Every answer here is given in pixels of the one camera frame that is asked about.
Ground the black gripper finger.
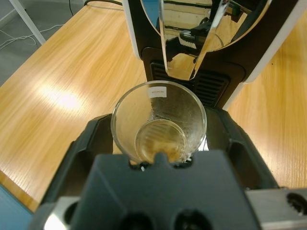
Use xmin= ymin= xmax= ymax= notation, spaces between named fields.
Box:
xmin=35 ymin=114 xmax=115 ymax=211
xmin=205 ymin=110 xmax=279 ymax=190

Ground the clear glass cup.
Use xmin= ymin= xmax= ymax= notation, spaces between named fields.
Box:
xmin=110 ymin=80 xmax=207 ymax=166

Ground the white capsule coffee machine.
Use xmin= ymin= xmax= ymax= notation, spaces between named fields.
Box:
xmin=122 ymin=0 xmax=307 ymax=113

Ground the thin white metal leg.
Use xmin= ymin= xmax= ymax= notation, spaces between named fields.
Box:
xmin=9 ymin=0 xmax=47 ymax=45

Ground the thin white floor cable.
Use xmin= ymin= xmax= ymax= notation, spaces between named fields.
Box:
xmin=0 ymin=23 xmax=65 ymax=50

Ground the black power cable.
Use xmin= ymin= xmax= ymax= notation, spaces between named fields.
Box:
xmin=68 ymin=0 xmax=123 ymax=16

